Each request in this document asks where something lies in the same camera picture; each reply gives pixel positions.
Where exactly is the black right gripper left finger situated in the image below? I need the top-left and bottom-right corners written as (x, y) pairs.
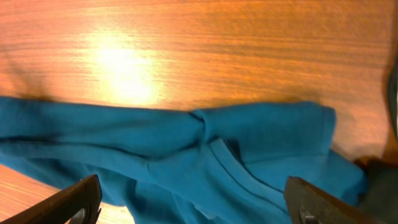
top-left (1, 175), bottom-right (102, 224)

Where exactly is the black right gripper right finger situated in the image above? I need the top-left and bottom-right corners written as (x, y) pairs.
top-left (284, 176), bottom-right (384, 224)

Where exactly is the blue t-shirt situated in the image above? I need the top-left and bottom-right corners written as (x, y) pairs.
top-left (1, 97), bottom-right (366, 223)

